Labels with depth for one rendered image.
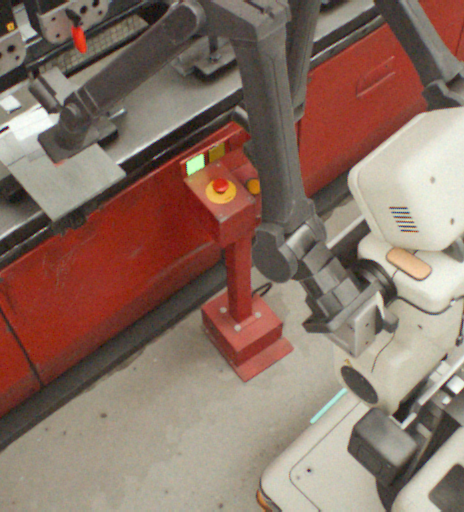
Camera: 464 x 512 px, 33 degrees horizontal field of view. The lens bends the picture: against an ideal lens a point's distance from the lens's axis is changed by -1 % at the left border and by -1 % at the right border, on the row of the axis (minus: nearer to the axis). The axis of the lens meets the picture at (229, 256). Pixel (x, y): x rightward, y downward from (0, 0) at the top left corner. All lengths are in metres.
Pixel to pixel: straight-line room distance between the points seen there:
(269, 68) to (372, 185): 0.25
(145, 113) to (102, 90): 0.63
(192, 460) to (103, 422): 0.30
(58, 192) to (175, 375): 1.01
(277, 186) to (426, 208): 0.21
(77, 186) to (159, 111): 0.38
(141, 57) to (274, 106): 0.24
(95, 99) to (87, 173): 0.36
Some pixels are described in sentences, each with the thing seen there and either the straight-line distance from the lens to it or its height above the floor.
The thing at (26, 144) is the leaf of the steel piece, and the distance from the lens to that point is 1.73.
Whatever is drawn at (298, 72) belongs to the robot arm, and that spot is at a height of 1.16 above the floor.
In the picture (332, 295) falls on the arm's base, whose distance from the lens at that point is 1.18.
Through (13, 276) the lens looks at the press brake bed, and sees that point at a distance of 1.87.
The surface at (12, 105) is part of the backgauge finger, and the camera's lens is 1.81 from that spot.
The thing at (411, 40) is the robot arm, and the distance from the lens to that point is 1.41.
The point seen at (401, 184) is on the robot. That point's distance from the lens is 1.12.
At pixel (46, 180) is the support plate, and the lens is 1.65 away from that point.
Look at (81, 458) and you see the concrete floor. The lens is 2.42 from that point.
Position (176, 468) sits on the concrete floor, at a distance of 2.36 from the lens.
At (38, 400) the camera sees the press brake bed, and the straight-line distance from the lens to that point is 2.47.
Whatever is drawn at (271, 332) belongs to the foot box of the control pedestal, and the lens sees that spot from 2.42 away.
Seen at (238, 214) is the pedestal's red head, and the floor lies 0.76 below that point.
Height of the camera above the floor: 2.24
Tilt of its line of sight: 57 degrees down
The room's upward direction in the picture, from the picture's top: 3 degrees counter-clockwise
